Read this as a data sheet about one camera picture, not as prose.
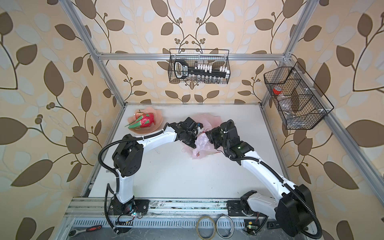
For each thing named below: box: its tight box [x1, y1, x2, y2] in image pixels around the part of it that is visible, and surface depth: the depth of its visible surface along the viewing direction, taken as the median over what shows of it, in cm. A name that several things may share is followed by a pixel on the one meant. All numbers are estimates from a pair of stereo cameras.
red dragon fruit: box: [125, 112, 156, 129], surface depth 102 cm
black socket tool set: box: [174, 59, 230, 80], surface depth 86 cm
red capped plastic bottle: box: [272, 86, 289, 111], surface depth 84 cm
